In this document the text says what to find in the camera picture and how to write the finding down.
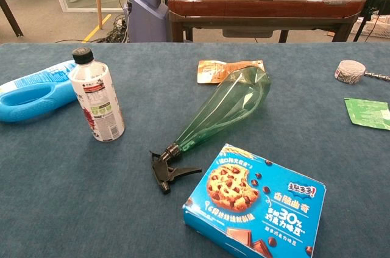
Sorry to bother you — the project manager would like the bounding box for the green transparent spray bottle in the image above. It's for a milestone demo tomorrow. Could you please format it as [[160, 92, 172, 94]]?
[[149, 66, 271, 195]]

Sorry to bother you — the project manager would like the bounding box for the purple robot base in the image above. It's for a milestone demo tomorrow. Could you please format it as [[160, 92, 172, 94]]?
[[124, 0, 169, 43]]

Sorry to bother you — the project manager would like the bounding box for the white bottle with black cap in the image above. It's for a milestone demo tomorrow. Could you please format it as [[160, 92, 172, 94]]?
[[68, 47, 126, 143]]

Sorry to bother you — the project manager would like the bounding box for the orange snack packet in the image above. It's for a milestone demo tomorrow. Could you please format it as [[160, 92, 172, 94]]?
[[197, 59, 264, 85]]

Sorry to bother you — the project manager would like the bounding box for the blue chocolate cookie box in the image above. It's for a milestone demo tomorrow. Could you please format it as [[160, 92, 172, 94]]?
[[182, 143, 327, 258]]

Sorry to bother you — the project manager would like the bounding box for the brown mahjong table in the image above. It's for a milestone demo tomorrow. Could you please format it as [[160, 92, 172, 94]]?
[[167, 0, 367, 43]]

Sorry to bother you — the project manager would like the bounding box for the round clear plastic container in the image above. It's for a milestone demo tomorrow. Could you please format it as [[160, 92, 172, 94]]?
[[334, 59, 366, 85]]

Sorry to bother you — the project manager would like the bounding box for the green foil packet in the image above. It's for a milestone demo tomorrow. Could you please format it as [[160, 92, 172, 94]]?
[[344, 97, 390, 131]]

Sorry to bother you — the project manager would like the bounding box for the white plastic basket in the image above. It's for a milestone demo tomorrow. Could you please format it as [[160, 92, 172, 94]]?
[[350, 14, 390, 39]]

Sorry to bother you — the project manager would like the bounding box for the black tripod leg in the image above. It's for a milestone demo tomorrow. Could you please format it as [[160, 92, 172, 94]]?
[[353, 0, 390, 42]]

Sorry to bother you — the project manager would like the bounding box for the dark table leg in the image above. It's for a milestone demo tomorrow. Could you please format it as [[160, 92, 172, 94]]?
[[0, 0, 24, 38]]

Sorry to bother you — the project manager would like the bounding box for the floor cable bundle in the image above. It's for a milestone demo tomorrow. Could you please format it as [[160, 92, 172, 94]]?
[[54, 13, 129, 44]]

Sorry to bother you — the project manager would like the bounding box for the blue detergent bottle with handle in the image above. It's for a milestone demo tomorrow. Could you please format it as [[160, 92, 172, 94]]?
[[0, 59, 79, 123]]

